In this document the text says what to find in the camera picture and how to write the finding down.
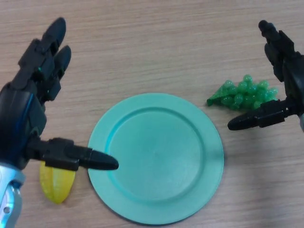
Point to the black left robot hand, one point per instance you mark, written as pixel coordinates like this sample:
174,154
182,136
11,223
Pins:
21,118

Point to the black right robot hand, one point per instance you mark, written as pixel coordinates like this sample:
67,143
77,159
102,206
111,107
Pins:
293,78

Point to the green grape bunch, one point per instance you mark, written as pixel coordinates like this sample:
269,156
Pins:
240,95

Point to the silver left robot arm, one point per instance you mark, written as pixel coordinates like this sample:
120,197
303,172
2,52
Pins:
9,197

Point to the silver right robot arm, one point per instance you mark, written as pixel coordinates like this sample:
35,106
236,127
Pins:
302,123

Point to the green round plate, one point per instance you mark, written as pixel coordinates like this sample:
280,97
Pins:
159,161

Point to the yellow starfruit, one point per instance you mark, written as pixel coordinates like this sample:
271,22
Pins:
57,185

